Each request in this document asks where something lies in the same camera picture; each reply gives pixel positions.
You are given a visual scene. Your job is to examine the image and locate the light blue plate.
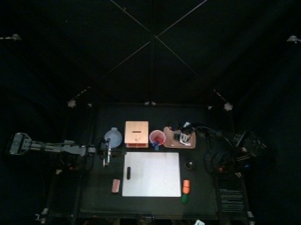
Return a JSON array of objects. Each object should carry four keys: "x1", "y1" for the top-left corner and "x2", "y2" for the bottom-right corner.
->
[{"x1": 102, "y1": 127, "x2": 124, "y2": 149}]

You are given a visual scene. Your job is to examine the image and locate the white cutting board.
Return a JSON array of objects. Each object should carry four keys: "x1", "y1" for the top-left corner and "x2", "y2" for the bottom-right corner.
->
[{"x1": 122, "y1": 151, "x2": 182, "y2": 198}]

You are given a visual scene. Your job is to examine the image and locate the wooden tray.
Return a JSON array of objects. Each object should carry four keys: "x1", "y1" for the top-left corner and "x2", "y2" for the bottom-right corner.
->
[{"x1": 162, "y1": 126, "x2": 198, "y2": 149}]

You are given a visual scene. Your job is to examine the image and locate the red plastic cup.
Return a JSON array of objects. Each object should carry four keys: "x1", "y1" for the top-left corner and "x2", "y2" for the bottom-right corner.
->
[{"x1": 149, "y1": 129, "x2": 168, "y2": 146}]

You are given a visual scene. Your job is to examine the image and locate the wooden box with slot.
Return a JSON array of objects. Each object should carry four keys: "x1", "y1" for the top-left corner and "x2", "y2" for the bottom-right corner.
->
[{"x1": 124, "y1": 120, "x2": 152, "y2": 149}]

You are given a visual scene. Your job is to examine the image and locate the small dark round dish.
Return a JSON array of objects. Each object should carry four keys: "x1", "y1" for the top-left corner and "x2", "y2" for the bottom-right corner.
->
[{"x1": 184, "y1": 160, "x2": 197, "y2": 171}]

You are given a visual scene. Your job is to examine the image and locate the pink toy block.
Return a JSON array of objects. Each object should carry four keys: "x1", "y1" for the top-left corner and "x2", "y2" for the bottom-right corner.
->
[{"x1": 111, "y1": 178, "x2": 122, "y2": 194}]

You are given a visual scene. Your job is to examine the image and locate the orange toy food piece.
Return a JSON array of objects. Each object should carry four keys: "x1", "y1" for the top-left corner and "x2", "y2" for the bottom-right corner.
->
[{"x1": 181, "y1": 178, "x2": 192, "y2": 195}]

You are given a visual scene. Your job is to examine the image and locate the white printed label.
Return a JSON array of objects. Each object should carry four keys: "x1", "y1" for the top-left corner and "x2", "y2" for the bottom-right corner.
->
[{"x1": 218, "y1": 187, "x2": 247, "y2": 214}]

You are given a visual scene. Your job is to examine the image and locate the thin diagonal brace cord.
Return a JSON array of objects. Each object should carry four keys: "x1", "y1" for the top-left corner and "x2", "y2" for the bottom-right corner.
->
[
  {"x1": 73, "y1": 0, "x2": 209, "y2": 102},
  {"x1": 109, "y1": 0, "x2": 231, "y2": 104}
]

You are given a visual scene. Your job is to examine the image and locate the silver frame clamp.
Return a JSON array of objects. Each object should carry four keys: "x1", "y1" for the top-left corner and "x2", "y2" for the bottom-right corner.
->
[
  {"x1": 287, "y1": 34, "x2": 301, "y2": 44},
  {"x1": 0, "y1": 33, "x2": 23, "y2": 41}
]

